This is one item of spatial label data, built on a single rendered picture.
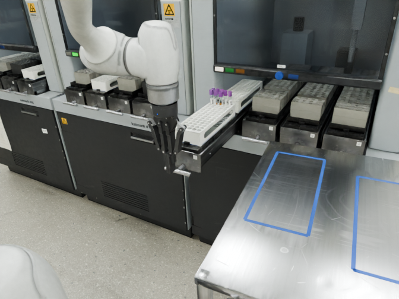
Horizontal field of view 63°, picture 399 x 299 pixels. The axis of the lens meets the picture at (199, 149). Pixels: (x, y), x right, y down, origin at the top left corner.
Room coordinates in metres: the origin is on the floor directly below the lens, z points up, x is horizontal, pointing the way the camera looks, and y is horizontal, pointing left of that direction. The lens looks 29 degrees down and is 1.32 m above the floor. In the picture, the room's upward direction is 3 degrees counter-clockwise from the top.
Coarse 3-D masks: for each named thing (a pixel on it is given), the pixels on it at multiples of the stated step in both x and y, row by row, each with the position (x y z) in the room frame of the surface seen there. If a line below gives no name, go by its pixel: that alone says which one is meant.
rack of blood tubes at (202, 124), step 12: (204, 108) 1.17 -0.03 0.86; (216, 108) 1.17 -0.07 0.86; (228, 108) 1.15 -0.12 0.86; (192, 120) 1.05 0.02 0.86; (204, 120) 1.05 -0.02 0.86; (216, 120) 1.05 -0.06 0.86; (228, 120) 1.14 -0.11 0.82; (192, 132) 0.96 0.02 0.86; (204, 132) 0.97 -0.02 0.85; (216, 132) 1.05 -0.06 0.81
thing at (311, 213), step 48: (288, 144) 0.93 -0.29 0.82; (288, 192) 0.67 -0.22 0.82; (336, 192) 0.66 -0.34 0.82; (384, 192) 0.65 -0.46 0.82; (240, 240) 0.51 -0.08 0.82; (288, 240) 0.50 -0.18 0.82; (336, 240) 0.50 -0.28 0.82; (384, 240) 0.49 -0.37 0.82; (240, 288) 0.39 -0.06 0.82; (288, 288) 0.39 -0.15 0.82; (336, 288) 0.38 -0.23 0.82; (384, 288) 0.38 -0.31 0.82
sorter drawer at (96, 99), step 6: (90, 90) 1.60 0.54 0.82; (96, 90) 1.60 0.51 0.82; (90, 96) 1.58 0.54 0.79; (96, 96) 1.56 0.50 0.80; (102, 96) 1.54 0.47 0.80; (108, 96) 1.55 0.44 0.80; (90, 102) 1.59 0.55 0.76; (96, 102) 1.56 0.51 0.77; (102, 102) 1.54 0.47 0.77; (84, 108) 1.55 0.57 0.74; (90, 108) 1.53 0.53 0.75; (96, 108) 1.51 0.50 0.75; (102, 108) 1.55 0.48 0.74
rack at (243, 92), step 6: (240, 84) 1.44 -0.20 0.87; (246, 84) 1.44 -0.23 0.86; (252, 84) 1.43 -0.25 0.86; (258, 84) 1.43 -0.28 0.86; (228, 90) 1.36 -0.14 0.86; (234, 90) 1.36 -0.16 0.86; (240, 90) 1.36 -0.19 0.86; (246, 90) 1.35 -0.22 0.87; (252, 90) 1.36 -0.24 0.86; (258, 90) 1.45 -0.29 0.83; (228, 96) 1.29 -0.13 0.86; (234, 96) 1.28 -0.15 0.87; (240, 96) 1.28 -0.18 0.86; (246, 96) 1.30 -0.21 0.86; (252, 96) 1.38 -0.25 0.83; (234, 102) 1.23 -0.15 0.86; (240, 102) 1.24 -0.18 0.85; (246, 102) 1.31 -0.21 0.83; (240, 108) 1.24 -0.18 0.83
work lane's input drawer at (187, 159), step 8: (248, 104) 1.31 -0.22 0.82; (240, 112) 1.23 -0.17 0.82; (232, 120) 1.15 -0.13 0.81; (240, 120) 1.20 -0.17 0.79; (224, 128) 1.09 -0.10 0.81; (232, 128) 1.13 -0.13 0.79; (216, 136) 1.03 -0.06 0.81; (224, 136) 1.07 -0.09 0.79; (184, 144) 0.96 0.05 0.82; (208, 144) 0.98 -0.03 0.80; (216, 144) 1.01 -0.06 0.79; (184, 152) 0.94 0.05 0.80; (192, 152) 0.93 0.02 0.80; (200, 152) 0.93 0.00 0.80; (208, 152) 0.96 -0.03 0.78; (176, 160) 0.95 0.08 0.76; (184, 160) 0.94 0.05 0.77; (192, 160) 0.92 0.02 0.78; (200, 160) 0.91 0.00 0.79; (192, 168) 0.92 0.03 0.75; (200, 168) 0.91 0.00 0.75
